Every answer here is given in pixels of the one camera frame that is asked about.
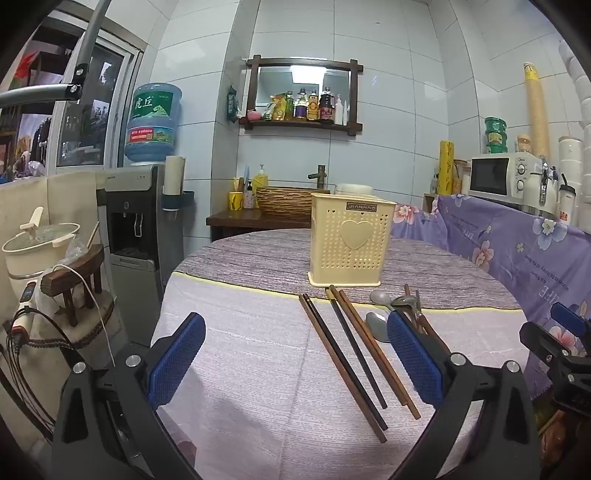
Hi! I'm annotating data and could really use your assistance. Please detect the dark wooden counter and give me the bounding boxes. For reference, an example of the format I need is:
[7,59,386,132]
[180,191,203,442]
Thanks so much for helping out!
[206,209,315,243]

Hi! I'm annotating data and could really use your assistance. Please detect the beige paper cup tube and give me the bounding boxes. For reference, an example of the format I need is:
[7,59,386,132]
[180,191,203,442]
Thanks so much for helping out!
[164,155,187,195]

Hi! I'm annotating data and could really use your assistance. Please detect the purple floral cloth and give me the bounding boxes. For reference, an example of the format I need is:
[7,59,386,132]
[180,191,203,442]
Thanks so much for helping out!
[392,194,591,403]

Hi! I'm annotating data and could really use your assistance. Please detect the grey water dispenser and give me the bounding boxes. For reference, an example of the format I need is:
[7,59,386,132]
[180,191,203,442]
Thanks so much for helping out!
[96,164,186,348]

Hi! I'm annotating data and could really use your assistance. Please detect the cream perforated utensil holder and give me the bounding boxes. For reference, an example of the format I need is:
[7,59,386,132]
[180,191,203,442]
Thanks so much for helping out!
[307,193,397,287]

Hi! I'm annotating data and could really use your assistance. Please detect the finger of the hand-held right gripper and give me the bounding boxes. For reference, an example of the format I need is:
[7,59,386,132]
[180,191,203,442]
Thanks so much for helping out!
[550,302,591,334]
[519,321,566,366]

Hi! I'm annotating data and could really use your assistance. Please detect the black chopstick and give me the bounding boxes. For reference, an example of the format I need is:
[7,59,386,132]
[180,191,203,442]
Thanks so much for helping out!
[305,295,389,431]
[325,287,388,410]

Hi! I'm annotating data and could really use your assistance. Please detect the yellow wrap roll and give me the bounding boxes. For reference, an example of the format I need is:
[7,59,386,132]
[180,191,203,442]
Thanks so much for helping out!
[438,140,456,195]

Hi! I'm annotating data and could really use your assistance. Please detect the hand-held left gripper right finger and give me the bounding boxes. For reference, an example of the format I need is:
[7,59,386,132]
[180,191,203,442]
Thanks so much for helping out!
[386,310,541,480]

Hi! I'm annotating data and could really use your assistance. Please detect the cream electric pot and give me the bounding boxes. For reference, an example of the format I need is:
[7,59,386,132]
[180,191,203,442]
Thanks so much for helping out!
[2,206,82,326]

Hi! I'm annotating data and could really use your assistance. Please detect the dark soy sauce bottle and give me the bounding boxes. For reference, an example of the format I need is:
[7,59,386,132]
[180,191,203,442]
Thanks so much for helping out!
[318,87,335,123]

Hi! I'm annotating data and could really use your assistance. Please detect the blue water jug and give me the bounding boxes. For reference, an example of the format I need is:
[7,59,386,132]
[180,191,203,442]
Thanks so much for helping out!
[124,82,183,167]

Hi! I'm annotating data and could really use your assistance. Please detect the black cables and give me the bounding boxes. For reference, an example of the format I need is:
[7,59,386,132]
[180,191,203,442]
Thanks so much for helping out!
[0,305,77,446]

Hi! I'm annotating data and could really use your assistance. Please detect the white cable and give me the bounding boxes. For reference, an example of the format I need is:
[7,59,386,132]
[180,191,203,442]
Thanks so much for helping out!
[52,263,117,368]

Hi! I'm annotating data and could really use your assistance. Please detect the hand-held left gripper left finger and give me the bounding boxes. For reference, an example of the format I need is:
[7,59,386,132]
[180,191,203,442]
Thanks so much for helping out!
[52,312,206,480]

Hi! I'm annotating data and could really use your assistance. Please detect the white microwave oven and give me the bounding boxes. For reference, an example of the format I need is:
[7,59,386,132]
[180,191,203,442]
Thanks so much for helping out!
[468,152,546,205]

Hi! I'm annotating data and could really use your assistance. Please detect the sliding glass window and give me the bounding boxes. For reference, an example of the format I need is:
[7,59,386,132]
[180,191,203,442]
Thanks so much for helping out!
[54,39,145,169]

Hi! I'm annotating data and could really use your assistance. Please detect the wicker wash basin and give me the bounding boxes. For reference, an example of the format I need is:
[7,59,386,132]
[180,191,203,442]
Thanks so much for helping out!
[255,186,331,219]

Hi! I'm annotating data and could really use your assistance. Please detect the blue cup holder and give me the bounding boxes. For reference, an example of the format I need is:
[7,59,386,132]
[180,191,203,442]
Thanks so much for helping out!
[161,191,195,212]

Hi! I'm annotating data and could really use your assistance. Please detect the white bottle black lid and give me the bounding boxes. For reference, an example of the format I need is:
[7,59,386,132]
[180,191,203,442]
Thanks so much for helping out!
[558,174,577,225]

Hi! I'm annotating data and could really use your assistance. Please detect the dark metal spoon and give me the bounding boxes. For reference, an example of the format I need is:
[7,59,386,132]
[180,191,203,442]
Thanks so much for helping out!
[392,290,424,334]

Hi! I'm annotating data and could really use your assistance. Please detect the glass jar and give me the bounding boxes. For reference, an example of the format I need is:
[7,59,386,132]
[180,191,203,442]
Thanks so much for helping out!
[454,159,470,195]

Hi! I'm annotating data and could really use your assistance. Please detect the stack of white paper cups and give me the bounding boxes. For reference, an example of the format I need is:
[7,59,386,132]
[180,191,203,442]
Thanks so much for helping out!
[557,39,591,223]

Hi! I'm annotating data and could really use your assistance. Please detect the small dark wooden stool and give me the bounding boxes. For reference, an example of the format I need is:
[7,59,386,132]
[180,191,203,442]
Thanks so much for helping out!
[40,243,106,326]

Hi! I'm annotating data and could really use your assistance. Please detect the tall yellow paper cup stack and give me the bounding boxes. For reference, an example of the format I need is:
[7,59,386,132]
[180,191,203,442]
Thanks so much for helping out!
[523,62,551,160]

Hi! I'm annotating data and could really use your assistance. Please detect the grey metal bar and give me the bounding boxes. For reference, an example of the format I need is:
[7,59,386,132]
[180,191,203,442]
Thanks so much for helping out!
[0,0,114,108]

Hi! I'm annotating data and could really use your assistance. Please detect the wooden framed mirror shelf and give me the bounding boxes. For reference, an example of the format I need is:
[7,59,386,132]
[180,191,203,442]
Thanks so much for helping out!
[239,55,365,137]

